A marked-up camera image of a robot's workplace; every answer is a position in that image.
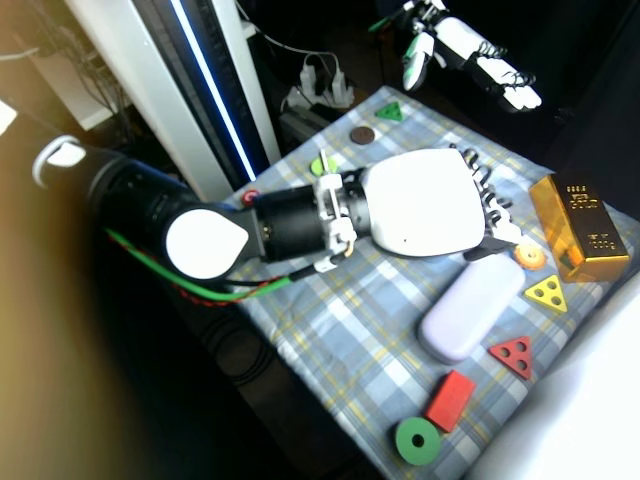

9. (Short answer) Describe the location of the white column with blue light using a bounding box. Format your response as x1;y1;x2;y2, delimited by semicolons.
64;0;281;201

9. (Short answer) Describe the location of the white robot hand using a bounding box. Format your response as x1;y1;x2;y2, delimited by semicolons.
365;147;522;262
402;14;544;115

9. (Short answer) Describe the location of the gold bar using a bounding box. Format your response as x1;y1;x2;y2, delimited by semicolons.
528;172;631;285

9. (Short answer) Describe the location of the red braided cable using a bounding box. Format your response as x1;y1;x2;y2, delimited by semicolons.
107;233;284;308

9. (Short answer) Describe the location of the green triangle block with holes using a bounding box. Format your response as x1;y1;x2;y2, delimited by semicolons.
375;101;404;123

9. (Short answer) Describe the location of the lilac glasses case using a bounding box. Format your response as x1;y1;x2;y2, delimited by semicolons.
417;255;527;365

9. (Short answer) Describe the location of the swirl butter cookie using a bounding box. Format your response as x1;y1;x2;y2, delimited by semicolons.
513;243;547;272

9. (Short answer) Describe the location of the blue plaid tablecloth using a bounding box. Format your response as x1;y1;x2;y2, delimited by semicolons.
222;84;639;480

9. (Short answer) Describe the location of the red rectangular block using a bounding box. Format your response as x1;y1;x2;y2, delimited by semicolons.
424;369;477;434

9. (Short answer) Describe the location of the black round base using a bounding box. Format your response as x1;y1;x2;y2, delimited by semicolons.
198;309;282;390

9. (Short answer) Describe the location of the green ring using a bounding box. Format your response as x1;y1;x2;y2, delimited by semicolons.
394;416;442;467

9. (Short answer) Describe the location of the white cable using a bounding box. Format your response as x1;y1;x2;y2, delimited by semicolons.
238;7;344;76

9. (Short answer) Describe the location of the green sandwich cookie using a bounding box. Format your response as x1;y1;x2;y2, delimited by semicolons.
309;154;339;178

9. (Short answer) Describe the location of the yellow triangle block with holes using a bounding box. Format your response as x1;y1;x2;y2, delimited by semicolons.
523;273;569;315

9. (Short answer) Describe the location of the white power strip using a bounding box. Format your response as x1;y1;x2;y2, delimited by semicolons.
279;54;357;112

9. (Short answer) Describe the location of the red triangle block with holes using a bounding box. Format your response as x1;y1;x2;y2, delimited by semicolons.
488;335;534;381

